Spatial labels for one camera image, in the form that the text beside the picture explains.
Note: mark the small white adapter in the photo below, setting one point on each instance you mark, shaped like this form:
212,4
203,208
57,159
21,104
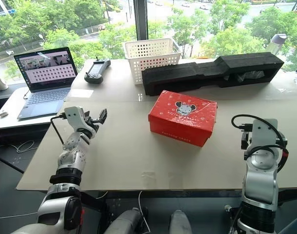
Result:
3,113

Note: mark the crumpled clear plastic bag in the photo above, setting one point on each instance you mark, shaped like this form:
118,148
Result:
247,75

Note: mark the dark window frame post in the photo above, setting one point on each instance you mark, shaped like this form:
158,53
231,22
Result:
141,19

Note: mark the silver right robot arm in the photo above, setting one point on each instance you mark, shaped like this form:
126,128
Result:
259,185

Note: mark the grey open laptop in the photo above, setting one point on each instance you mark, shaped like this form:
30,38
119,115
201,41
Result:
46,83

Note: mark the black handheld remote controller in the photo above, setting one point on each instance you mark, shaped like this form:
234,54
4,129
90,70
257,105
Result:
97,70

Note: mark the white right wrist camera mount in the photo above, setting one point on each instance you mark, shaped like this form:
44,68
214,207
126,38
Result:
264,132

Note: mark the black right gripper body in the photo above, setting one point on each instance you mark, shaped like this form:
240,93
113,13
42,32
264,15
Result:
246,142

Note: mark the red shoe box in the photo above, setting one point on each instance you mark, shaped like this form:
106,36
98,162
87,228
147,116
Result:
185,117

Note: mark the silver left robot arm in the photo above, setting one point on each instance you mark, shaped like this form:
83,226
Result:
70,156

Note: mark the white perforated plastic basket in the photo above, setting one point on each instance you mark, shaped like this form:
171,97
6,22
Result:
151,57

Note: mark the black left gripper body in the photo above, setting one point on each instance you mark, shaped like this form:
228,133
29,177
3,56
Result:
91,121

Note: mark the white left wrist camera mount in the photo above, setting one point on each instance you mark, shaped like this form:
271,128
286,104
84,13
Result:
74,117

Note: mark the grey rounded robot knee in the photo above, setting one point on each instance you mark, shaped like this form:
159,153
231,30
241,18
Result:
180,223
125,223

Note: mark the long black foam packing block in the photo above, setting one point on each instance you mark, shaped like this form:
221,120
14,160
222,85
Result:
211,72

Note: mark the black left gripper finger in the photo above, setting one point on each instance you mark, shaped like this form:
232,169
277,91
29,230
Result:
99,121
103,113

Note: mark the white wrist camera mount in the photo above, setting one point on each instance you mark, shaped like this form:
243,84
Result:
264,132
74,117

